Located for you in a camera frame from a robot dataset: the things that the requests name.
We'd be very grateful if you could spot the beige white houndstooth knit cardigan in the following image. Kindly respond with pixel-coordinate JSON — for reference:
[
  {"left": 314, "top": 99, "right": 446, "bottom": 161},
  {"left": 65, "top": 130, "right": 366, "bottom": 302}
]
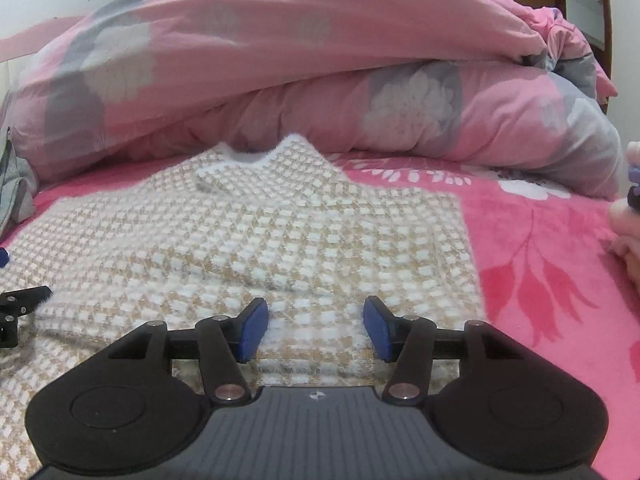
[{"left": 1, "top": 136, "right": 484, "bottom": 479}]

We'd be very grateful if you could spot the folded white purple clothes stack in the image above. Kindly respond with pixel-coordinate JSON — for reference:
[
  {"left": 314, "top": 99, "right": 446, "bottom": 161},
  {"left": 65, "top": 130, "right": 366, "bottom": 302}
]
[{"left": 608, "top": 141, "right": 640, "bottom": 289}]

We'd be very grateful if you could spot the grey crumpled garment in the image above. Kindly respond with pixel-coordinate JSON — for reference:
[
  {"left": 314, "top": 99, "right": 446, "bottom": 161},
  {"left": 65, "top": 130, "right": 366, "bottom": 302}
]
[{"left": 0, "top": 127, "right": 38, "bottom": 240}]

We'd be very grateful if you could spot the pink floral bed sheet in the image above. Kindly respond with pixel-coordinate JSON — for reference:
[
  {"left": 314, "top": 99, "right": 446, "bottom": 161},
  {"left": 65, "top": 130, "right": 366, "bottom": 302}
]
[{"left": 43, "top": 183, "right": 639, "bottom": 479}]

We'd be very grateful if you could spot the pink white bed headboard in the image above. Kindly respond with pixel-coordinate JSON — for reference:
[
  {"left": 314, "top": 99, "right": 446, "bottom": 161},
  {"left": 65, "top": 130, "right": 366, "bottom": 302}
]
[{"left": 0, "top": 16, "right": 82, "bottom": 62}]

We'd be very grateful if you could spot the pink floral quilt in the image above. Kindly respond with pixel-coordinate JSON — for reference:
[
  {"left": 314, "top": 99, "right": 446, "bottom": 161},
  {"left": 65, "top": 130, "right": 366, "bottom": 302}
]
[{"left": 1, "top": 0, "right": 623, "bottom": 197}]

